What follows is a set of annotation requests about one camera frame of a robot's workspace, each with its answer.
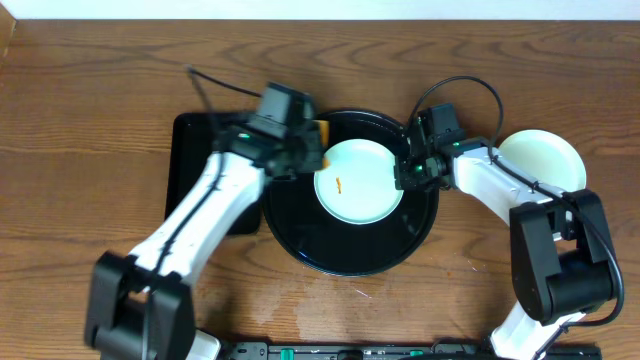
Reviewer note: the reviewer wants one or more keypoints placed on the rectangular black tray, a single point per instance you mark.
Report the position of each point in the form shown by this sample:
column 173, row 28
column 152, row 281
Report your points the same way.
column 191, row 145

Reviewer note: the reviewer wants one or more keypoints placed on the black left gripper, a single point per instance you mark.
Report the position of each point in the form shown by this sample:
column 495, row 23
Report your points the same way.
column 310, row 151

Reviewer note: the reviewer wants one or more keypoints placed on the mint plate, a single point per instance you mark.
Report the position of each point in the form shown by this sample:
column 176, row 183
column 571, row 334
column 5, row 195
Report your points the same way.
column 358, row 185
column 547, row 157

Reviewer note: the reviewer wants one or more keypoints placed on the yellow green sponge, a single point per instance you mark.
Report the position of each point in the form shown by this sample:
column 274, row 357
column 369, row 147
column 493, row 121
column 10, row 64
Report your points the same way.
column 325, row 137

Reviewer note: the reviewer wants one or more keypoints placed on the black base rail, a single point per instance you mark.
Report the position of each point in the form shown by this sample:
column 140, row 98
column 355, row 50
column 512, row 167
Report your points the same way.
column 264, row 351

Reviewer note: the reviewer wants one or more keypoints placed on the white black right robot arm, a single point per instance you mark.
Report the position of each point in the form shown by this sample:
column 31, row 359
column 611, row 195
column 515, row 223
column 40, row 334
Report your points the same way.
column 563, row 266

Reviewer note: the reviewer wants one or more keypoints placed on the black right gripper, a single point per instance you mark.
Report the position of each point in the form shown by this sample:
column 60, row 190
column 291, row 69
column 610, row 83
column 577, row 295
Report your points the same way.
column 403, row 178

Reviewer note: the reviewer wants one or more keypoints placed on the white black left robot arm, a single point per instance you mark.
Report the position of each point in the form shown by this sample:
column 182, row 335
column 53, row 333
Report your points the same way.
column 140, row 305

